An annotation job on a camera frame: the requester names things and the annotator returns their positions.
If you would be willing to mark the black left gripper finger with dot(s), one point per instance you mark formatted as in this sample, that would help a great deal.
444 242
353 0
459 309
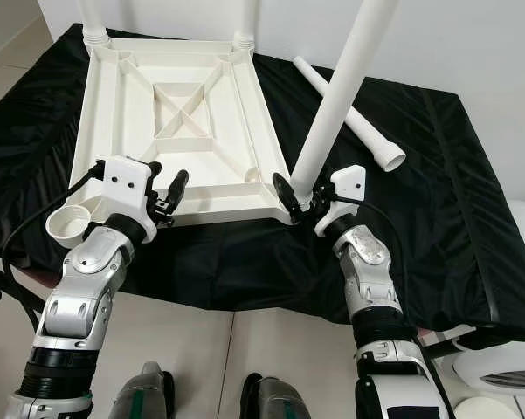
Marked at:
179 185

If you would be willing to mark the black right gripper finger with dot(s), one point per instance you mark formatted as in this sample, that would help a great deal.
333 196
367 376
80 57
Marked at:
286 194

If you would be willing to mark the white plastic children table top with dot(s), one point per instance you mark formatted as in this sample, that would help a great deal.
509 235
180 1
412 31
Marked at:
210 175

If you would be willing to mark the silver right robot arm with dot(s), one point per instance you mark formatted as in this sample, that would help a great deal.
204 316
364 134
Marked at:
371 279

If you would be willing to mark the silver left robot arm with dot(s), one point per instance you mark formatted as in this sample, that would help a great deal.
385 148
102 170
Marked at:
83 297

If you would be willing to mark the black cloth table cover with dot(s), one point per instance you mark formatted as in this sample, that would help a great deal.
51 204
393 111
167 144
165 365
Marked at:
454 227

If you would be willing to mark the black metal table leg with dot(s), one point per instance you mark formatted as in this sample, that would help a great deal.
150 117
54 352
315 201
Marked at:
13 297
445 347

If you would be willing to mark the grey left robot leg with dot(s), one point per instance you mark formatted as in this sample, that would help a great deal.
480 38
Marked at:
147 397

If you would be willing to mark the white dome-shaped appliance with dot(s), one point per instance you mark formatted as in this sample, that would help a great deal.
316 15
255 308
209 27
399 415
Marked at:
502 367

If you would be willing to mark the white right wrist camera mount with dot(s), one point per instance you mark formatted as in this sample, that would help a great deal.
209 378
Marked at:
349 182

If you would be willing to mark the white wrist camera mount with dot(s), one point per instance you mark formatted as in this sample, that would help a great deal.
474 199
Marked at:
349 182
127 183

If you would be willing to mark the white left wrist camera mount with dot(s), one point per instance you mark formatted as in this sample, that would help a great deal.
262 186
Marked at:
127 183

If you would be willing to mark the white pedestal fan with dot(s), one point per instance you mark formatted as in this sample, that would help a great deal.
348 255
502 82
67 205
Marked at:
485 408

